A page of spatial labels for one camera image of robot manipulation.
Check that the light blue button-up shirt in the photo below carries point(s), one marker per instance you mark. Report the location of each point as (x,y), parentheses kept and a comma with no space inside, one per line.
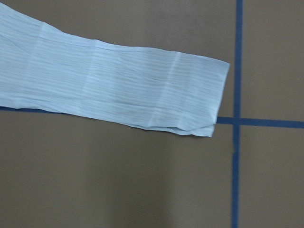
(44,68)

